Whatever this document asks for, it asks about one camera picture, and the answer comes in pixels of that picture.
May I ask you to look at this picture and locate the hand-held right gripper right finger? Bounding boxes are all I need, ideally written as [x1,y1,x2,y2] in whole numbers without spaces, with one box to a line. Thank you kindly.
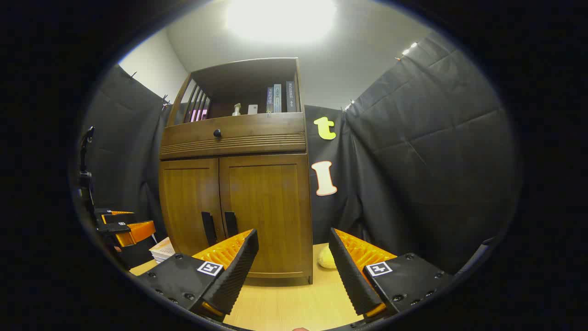
[328,227,456,320]

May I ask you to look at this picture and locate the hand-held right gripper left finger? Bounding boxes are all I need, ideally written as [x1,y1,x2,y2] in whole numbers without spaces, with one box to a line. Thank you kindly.
[137,228,259,322]

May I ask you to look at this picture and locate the black door handle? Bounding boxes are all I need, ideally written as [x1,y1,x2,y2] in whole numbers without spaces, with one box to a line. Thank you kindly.
[201,211,217,246]
[224,211,239,238]

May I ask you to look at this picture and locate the wooden shoe cabinet door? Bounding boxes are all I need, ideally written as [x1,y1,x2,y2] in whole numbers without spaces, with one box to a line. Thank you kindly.
[219,154,313,279]
[159,159,226,257]

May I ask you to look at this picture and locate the wooden double-door shoe cabinet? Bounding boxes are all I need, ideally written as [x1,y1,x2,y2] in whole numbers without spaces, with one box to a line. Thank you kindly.
[158,57,314,286]

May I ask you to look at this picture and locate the wooden cabinet drawer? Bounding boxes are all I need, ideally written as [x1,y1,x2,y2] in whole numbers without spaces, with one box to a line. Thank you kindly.
[159,113,307,160]

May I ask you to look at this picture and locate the yellow plush ball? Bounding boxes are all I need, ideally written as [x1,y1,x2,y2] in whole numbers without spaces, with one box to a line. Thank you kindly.
[318,246,337,269]

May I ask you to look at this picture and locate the small stack of books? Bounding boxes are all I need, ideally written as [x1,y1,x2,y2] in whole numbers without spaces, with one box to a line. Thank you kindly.
[149,237,176,263]

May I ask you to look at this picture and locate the black backdrop cloth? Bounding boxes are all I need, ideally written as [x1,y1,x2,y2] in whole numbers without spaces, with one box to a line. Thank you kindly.
[76,32,522,276]

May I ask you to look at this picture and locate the ceiling light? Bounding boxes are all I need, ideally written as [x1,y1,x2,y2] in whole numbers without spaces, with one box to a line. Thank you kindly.
[225,0,338,44]

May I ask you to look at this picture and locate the black ribbed cable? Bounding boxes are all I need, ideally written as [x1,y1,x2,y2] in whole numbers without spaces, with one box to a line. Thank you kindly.
[459,237,499,276]

